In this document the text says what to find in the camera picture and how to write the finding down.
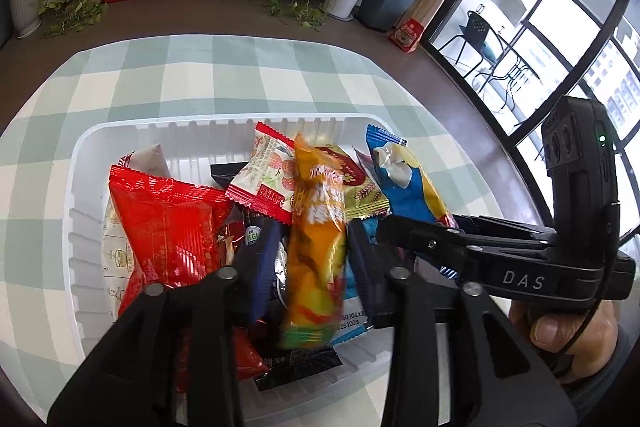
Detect black metal balcony table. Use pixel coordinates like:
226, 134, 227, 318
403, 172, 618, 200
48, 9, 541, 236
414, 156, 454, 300
472, 52, 543, 110

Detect blue yellow snack packet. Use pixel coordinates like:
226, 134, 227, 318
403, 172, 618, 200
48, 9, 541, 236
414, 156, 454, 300
365, 124, 458, 280

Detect orange snack packet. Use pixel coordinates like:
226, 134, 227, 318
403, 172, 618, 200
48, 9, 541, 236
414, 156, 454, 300
277, 133, 351, 350

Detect red white strawberry snack packet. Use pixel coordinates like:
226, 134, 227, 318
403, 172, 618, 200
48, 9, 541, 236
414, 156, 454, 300
225, 122, 297, 225

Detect blue white snack packet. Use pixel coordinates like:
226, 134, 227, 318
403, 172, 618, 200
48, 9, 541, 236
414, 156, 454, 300
330, 216, 381, 345

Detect red paper bag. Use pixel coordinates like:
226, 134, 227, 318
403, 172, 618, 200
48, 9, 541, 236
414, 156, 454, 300
389, 18, 426, 54

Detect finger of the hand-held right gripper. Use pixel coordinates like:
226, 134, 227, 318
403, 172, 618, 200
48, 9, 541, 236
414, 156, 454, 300
449, 214, 557, 245
375, 213, 482, 277

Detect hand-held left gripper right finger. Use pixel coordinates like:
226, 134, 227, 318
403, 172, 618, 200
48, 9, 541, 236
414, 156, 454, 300
346, 219, 576, 427

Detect person's right hand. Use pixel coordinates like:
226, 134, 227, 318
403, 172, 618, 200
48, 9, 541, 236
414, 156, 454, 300
509, 297, 621, 385

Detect large red snack packet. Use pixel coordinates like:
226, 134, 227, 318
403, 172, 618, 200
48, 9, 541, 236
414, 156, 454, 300
108, 165, 271, 380

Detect small red nut packet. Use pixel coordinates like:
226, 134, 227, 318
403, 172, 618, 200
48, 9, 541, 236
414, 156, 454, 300
315, 144, 391, 220

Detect white plastic tray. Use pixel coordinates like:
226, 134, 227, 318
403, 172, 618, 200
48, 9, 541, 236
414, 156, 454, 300
62, 112, 493, 400

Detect long white snack packet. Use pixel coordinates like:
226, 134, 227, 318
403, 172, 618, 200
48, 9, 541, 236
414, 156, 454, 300
101, 144, 171, 323

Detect dark green snack packet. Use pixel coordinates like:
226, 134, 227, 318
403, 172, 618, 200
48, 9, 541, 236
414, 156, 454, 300
209, 161, 281, 253

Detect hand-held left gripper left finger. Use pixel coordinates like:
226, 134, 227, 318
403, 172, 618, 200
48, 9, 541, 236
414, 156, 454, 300
47, 219, 286, 427

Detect black chair with teal cushion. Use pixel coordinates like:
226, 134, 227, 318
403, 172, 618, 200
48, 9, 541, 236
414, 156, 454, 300
440, 11, 501, 80

